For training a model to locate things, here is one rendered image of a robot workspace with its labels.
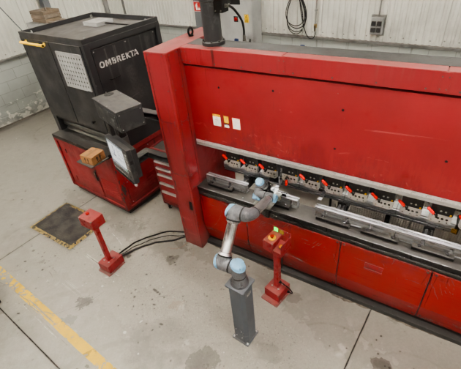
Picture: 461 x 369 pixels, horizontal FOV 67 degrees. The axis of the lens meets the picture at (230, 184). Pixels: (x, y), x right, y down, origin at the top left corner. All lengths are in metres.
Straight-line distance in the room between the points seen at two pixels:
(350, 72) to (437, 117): 0.62
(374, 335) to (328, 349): 0.45
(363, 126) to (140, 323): 2.75
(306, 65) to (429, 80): 0.78
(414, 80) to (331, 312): 2.26
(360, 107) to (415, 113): 0.35
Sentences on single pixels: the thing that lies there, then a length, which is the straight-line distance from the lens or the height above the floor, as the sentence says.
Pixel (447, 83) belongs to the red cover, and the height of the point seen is 2.23.
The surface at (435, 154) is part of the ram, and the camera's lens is 2.73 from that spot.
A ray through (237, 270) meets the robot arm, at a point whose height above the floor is 0.99.
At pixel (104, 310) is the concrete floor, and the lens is 4.08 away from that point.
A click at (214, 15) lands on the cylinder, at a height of 2.53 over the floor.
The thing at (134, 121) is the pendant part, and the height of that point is 1.82.
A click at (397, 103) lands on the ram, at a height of 2.06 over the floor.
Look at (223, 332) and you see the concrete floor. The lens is 3.60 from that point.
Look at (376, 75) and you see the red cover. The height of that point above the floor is 2.23.
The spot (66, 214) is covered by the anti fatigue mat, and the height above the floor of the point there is 0.01.
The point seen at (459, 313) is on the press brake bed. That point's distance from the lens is 3.55.
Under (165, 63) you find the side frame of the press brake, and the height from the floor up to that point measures 2.22.
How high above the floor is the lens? 3.09
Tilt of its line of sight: 36 degrees down
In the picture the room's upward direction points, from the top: 6 degrees counter-clockwise
